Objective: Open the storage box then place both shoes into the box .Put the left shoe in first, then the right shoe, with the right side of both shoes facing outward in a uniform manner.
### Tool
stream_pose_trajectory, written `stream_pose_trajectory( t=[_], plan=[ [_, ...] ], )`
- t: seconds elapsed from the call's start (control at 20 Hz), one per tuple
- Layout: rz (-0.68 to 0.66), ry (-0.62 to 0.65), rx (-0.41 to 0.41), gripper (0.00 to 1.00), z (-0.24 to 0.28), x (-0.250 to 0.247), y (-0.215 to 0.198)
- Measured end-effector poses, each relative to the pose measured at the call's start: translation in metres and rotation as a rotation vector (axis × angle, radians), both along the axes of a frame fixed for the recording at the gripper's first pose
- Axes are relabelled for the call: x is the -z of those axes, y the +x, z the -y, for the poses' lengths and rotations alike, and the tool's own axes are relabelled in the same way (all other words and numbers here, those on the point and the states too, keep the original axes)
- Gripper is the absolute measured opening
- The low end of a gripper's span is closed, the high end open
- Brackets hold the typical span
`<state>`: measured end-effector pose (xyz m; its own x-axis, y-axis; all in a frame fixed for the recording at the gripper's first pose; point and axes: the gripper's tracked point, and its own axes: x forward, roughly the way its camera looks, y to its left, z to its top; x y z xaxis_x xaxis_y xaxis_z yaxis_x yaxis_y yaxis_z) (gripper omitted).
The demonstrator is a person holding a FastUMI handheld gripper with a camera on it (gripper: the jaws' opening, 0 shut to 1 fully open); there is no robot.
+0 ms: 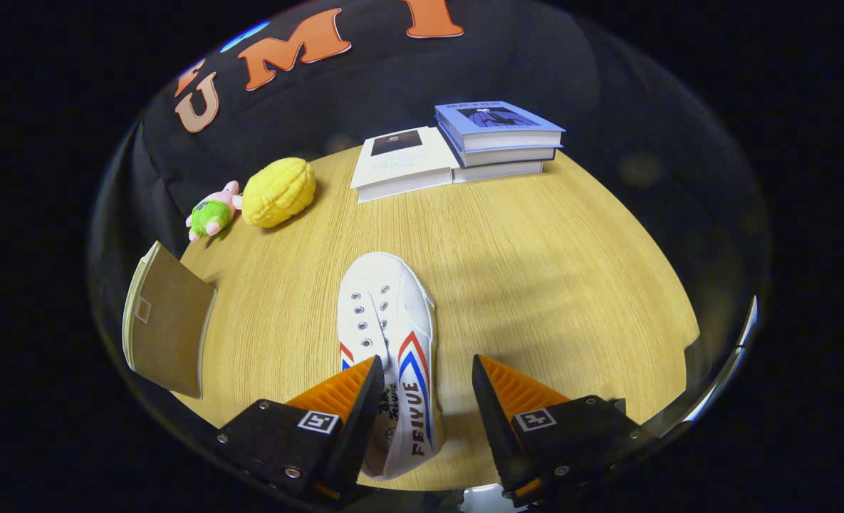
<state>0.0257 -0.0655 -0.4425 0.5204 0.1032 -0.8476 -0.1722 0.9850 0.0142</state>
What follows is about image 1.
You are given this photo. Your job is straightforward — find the black backdrop cloth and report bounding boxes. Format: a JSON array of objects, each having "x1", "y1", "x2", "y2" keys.
[{"x1": 87, "y1": 0, "x2": 771, "y2": 343}]

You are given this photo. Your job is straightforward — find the yellow plush ball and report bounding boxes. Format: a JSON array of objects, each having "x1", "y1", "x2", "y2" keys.
[{"x1": 242, "y1": 157, "x2": 317, "y2": 229}]

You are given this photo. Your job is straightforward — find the white striped canvas shoe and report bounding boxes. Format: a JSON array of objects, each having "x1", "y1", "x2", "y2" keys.
[{"x1": 337, "y1": 252, "x2": 445, "y2": 482}]

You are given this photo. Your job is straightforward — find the dark spine book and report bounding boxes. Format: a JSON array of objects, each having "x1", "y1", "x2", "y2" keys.
[{"x1": 456, "y1": 146, "x2": 558, "y2": 169}]

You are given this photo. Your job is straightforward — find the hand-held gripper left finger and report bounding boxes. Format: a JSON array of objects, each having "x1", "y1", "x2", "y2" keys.
[{"x1": 204, "y1": 355, "x2": 385, "y2": 507}]

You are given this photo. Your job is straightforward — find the brown fabric storage box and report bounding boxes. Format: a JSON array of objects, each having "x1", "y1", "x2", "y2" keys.
[{"x1": 122, "y1": 241, "x2": 217, "y2": 400}]

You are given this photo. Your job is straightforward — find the blue cover book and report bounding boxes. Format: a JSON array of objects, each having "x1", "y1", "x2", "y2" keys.
[{"x1": 434, "y1": 101, "x2": 565, "y2": 152}]

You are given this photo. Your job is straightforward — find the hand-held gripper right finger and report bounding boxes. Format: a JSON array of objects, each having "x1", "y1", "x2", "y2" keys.
[{"x1": 472, "y1": 353, "x2": 656, "y2": 508}]

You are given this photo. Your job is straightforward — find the pink and green plush toy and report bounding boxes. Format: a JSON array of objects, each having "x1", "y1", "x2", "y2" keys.
[{"x1": 185, "y1": 180, "x2": 243, "y2": 243}]

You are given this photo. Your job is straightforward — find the white book with dark photo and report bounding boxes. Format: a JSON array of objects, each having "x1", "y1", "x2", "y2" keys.
[{"x1": 350, "y1": 127, "x2": 459, "y2": 204}]

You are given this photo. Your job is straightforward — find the white edged book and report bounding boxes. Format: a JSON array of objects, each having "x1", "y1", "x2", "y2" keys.
[{"x1": 453, "y1": 160, "x2": 545, "y2": 184}]

